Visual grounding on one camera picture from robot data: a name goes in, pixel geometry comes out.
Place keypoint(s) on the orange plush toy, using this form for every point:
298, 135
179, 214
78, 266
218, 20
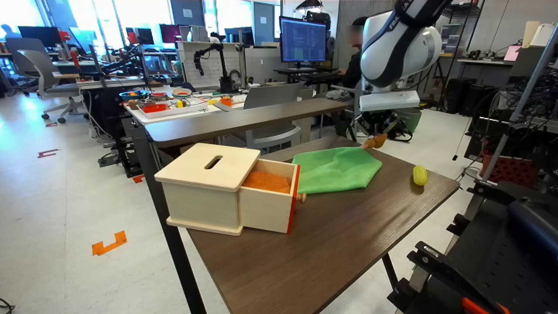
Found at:
375, 142

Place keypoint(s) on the brown wooden table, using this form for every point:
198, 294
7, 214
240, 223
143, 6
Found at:
174, 256

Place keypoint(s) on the red plastic crate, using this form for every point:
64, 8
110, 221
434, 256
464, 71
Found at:
509, 170

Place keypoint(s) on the yellow plush toy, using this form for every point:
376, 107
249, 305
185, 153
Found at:
418, 175

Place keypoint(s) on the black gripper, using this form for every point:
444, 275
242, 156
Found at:
383, 123

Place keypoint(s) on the black background robot arm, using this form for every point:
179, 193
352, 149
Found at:
219, 64

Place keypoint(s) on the computer monitor with blue screen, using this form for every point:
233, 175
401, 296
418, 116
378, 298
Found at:
303, 41

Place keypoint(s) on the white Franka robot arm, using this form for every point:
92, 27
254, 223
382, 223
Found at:
401, 53

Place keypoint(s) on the white table with toys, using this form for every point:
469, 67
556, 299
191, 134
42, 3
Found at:
174, 107

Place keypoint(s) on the grey chair on castors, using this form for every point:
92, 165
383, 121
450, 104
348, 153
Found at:
275, 111

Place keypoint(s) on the grey metal pole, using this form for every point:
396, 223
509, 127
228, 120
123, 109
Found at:
523, 97

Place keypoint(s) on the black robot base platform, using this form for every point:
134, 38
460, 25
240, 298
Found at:
511, 256

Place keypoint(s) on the light wooden box with slot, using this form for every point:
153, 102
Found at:
200, 186

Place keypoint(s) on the red front wooden drawer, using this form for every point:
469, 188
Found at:
265, 203

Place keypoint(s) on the grey swivel office chair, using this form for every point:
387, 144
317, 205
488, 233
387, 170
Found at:
43, 76

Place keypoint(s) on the green cloth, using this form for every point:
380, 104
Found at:
336, 168

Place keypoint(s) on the green bag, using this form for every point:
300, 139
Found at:
411, 123

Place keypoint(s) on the seated person in black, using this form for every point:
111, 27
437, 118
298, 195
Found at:
352, 64

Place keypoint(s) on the red tray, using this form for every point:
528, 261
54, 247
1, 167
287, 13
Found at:
153, 109

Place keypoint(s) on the dark wood desk shelf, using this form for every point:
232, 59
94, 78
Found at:
232, 120

